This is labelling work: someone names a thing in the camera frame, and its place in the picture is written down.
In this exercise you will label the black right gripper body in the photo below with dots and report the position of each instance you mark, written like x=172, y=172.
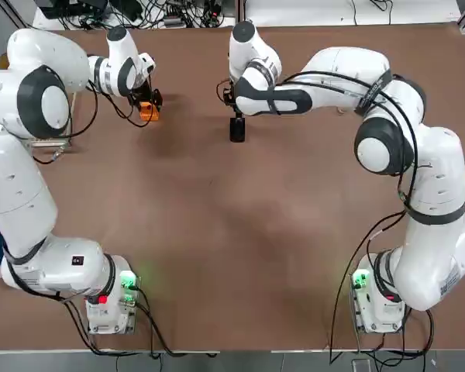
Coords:
x=228, y=97

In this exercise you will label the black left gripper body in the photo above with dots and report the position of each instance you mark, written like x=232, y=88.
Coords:
x=142, y=91

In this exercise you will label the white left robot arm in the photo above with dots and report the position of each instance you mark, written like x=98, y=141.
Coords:
x=23, y=186

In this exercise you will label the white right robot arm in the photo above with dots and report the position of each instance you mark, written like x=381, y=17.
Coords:
x=430, y=186

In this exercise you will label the black button box base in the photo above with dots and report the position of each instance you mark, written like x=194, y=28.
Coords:
x=237, y=131

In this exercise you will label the teal cup yellow inside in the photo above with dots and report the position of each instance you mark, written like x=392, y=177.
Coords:
x=3, y=61

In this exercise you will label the black computer monitor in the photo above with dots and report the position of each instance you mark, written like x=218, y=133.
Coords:
x=73, y=4

